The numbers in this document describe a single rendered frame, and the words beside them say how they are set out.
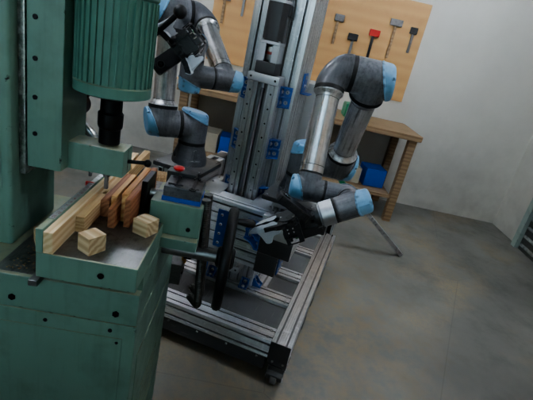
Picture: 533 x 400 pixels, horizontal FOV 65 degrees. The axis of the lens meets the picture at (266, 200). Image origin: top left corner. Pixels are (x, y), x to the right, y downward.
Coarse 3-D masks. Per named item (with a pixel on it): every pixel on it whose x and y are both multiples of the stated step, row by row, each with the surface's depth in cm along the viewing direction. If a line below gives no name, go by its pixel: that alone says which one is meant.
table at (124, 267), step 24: (72, 240) 91; (120, 240) 96; (144, 240) 98; (168, 240) 108; (192, 240) 109; (48, 264) 86; (72, 264) 86; (96, 264) 86; (120, 264) 87; (144, 264) 93; (120, 288) 88
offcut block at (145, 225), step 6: (138, 216) 100; (144, 216) 101; (150, 216) 102; (138, 222) 99; (144, 222) 98; (150, 222) 99; (156, 222) 101; (132, 228) 100; (138, 228) 99; (144, 228) 98; (150, 228) 99; (156, 228) 102; (138, 234) 100; (144, 234) 99; (150, 234) 100
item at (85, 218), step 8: (144, 152) 144; (136, 168) 132; (96, 200) 103; (88, 208) 98; (96, 208) 101; (80, 216) 94; (88, 216) 96; (96, 216) 102; (80, 224) 95; (88, 224) 97
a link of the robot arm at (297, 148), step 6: (294, 144) 163; (300, 144) 161; (294, 150) 163; (300, 150) 161; (294, 156) 163; (300, 156) 161; (288, 162) 168; (294, 162) 163; (300, 162) 162; (288, 168) 167; (294, 168) 164
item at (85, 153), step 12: (72, 144) 100; (84, 144) 100; (96, 144) 102; (120, 144) 105; (72, 156) 101; (84, 156) 101; (96, 156) 101; (108, 156) 101; (120, 156) 101; (84, 168) 103; (96, 168) 103; (108, 168) 103; (120, 168) 103
